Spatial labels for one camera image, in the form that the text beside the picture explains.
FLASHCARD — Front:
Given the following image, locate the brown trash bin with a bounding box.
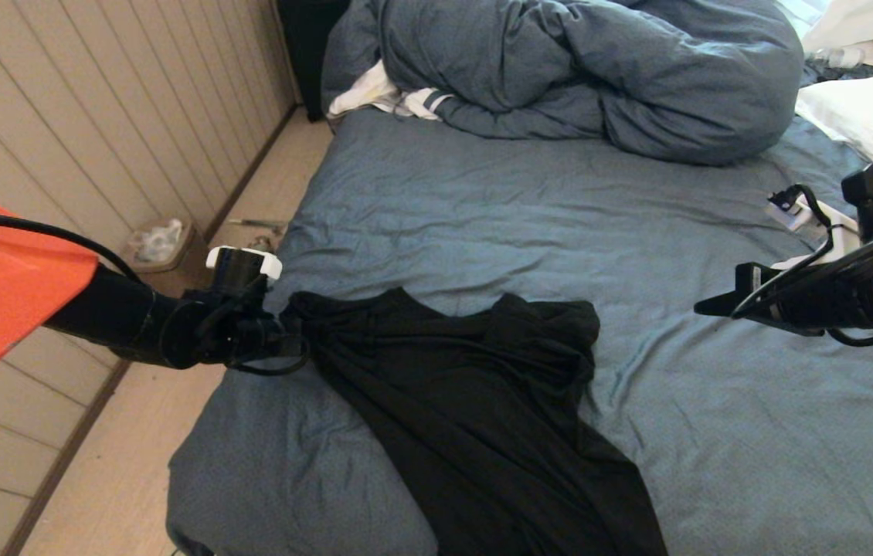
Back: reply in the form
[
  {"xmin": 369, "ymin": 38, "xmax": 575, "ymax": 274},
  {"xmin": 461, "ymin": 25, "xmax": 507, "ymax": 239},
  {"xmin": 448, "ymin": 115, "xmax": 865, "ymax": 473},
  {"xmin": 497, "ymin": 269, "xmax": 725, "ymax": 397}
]
[{"xmin": 124, "ymin": 222, "xmax": 213, "ymax": 298}]

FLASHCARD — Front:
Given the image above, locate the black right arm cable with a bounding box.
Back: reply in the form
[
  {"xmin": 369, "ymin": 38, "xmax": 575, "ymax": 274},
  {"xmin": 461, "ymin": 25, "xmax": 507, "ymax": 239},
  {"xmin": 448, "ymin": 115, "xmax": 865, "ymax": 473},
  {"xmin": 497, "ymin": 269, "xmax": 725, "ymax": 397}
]
[{"xmin": 730, "ymin": 184, "xmax": 873, "ymax": 347}]

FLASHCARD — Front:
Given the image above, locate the dark patterned cloth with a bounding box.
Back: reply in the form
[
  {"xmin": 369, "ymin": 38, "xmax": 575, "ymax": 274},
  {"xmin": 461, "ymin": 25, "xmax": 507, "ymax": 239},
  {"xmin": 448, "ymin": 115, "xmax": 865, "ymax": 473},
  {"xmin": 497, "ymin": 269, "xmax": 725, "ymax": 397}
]
[{"xmin": 803, "ymin": 62, "xmax": 873, "ymax": 86}]

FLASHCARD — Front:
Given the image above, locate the black t-shirt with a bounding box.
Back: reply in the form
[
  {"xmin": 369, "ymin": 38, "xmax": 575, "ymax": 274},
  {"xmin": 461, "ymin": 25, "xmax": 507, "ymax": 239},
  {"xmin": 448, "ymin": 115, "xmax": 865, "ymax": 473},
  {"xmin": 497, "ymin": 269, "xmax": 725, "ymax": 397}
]
[{"xmin": 280, "ymin": 288, "xmax": 669, "ymax": 556}]

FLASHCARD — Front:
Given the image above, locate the crumpled blue duvet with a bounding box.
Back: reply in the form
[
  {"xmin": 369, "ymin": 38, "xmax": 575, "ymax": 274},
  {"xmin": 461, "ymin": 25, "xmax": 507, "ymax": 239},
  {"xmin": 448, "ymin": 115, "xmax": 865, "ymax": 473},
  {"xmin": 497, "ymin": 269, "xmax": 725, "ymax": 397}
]
[{"xmin": 321, "ymin": 0, "xmax": 804, "ymax": 168}]

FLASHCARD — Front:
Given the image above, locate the black bedside cabinet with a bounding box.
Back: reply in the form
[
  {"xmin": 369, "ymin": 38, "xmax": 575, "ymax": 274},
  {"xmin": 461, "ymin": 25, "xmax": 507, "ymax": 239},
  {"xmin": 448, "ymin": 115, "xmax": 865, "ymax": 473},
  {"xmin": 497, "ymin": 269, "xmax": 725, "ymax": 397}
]
[{"xmin": 279, "ymin": 0, "xmax": 352, "ymax": 123}]

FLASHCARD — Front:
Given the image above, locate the white plastic bin bag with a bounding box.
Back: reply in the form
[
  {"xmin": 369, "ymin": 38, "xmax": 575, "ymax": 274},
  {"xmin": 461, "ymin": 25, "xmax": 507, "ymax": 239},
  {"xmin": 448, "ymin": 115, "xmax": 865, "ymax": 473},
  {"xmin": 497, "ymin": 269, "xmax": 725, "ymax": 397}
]
[{"xmin": 131, "ymin": 220, "xmax": 185, "ymax": 265}]

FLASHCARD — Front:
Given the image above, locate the white striped garment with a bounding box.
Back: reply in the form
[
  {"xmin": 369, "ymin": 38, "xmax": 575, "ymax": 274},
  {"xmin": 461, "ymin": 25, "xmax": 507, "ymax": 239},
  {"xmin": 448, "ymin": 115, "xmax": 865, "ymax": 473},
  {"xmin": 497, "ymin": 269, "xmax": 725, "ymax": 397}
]
[{"xmin": 328, "ymin": 62, "xmax": 453, "ymax": 122}]

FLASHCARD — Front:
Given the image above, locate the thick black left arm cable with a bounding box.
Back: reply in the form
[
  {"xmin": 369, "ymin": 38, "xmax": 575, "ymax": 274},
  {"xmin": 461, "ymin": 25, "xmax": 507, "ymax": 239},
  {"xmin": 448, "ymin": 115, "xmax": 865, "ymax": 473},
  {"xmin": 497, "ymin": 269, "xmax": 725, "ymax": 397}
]
[{"xmin": 0, "ymin": 212, "xmax": 142, "ymax": 283}]

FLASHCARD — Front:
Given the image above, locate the white pillow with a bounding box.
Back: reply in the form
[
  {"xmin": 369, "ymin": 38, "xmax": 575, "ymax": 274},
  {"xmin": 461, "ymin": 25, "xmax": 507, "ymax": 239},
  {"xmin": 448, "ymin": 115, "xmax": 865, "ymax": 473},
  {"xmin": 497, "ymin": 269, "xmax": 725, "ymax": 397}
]
[{"xmin": 796, "ymin": 73, "xmax": 873, "ymax": 164}]

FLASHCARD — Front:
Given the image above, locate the blue bed sheet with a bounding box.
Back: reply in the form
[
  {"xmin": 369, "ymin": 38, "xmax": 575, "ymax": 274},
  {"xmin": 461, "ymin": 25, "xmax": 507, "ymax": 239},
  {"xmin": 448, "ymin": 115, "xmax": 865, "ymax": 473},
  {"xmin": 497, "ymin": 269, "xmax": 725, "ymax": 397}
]
[{"xmin": 166, "ymin": 107, "xmax": 873, "ymax": 556}]

